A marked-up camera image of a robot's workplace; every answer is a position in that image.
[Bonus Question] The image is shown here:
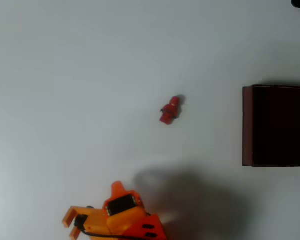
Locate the red toy minifigure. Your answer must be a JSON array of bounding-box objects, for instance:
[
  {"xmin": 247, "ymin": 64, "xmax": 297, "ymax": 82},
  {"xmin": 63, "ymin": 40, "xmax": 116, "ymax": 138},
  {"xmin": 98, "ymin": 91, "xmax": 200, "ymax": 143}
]
[{"xmin": 159, "ymin": 95, "xmax": 186, "ymax": 126}]

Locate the dark brown open box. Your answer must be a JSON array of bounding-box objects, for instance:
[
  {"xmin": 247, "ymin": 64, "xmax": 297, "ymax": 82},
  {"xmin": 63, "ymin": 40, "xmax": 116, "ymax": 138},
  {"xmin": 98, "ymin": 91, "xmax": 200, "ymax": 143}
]
[{"xmin": 242, "ymin": 84, "xmax": 300, "ymax": 168}]

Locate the small black camera module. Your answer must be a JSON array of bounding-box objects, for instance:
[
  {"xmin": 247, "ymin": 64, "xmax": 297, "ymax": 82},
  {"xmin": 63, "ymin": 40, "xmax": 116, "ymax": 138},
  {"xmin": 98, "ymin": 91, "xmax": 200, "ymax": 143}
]
[{"xmin": 73, "ymin": 214, "xmax": 88, "ymax": 228}]

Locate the light orange two-prong camera bracket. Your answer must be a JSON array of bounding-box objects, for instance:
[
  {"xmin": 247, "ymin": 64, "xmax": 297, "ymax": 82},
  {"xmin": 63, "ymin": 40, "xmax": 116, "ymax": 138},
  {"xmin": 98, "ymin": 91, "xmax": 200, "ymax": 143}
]
[{"xmin": 61, "ymin": 205, "xmax": 90, "ymax": 239}]

